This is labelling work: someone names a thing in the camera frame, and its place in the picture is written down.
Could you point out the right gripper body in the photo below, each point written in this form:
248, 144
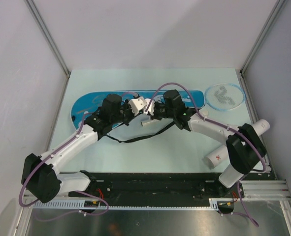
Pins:
159, 112

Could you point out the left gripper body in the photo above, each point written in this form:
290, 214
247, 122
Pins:
126, 114

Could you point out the blue racket bag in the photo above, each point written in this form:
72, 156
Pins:
98, 113

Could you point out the white shuttlecock tube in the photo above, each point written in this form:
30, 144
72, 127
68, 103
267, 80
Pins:
240, 154

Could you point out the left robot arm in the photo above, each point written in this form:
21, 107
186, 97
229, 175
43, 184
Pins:
42, 174

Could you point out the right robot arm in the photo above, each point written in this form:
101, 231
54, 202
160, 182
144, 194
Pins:
219, 132

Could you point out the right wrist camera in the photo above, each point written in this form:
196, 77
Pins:
150, 107

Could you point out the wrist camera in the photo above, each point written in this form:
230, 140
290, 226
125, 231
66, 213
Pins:
137, 105
150, 107

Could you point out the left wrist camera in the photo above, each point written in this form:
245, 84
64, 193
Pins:
137, 105

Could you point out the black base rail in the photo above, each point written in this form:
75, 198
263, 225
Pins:
159, 190

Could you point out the left aluminium frame post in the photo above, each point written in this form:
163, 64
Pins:
47, 35

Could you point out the aluminium frame post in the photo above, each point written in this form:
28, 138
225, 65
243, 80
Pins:
47, 35
269, 23

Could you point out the right aluminium frame post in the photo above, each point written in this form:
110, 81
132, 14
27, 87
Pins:
269, 23

